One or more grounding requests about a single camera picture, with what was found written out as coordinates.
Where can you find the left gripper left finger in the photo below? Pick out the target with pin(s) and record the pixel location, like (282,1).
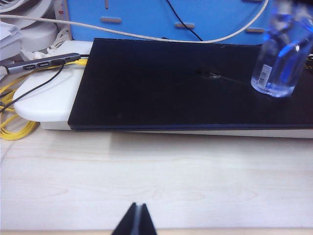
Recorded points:
(127,222)

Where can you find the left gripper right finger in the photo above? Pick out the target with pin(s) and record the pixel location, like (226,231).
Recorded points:
(146,222)

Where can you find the clear mineral water bottle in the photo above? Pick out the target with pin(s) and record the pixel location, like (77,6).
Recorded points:
(276,66)

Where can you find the dark closed laptop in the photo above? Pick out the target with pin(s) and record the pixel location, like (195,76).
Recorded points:
(159,93)

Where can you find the white laptop riser stand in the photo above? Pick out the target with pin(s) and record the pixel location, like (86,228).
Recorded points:
(53,98)

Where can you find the grey usb hub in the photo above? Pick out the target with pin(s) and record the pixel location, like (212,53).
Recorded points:
(36,64)

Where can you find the blue wooden desk box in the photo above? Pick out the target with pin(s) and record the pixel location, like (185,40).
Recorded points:
(146,17)

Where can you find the white power strip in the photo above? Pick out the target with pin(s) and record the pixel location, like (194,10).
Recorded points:
(62,22)

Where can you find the white desk fan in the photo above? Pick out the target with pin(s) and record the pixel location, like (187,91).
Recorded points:
(36,31)

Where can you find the white paper stack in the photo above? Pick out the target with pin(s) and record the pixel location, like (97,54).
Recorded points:
(8,36)

